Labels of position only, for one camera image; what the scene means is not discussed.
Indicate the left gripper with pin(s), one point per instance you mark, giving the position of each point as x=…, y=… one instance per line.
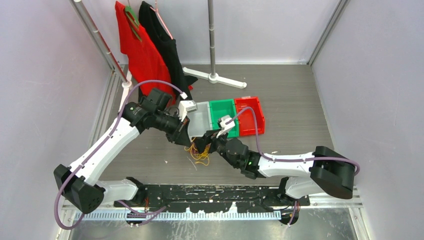
x=180, y=136

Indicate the white plastic bin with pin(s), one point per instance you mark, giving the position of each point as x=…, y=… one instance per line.
x=200, y=120

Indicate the red plastic bin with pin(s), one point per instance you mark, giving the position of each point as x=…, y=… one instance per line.
x=245, y=120

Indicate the black t-shirt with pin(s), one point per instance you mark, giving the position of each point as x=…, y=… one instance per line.
x=166, y=47

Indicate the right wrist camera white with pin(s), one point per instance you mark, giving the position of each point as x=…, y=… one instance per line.
x=226, y=124

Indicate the green clothes hanger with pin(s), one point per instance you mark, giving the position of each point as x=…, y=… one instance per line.
x=133, y=22

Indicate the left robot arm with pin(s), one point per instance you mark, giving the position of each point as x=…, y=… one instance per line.
x=80, y=183

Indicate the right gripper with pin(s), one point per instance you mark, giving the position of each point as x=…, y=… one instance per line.
x=209, y=137

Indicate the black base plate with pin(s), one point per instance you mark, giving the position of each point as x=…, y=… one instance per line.
x=211, y=198

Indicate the garment rack centre pole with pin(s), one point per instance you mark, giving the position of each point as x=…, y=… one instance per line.
x=213, y=77

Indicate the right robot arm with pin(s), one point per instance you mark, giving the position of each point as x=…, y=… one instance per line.
x=320, y=171

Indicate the pink clothes hanger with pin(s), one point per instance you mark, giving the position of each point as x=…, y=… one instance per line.
x=155, y=9

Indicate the green plastic bin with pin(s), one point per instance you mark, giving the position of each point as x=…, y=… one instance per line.
x=221, y=108

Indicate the red t-shirt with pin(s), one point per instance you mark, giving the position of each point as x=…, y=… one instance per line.
x=144, y=61

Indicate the aluminium rail frame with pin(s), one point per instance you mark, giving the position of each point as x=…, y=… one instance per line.
x=112, y=211

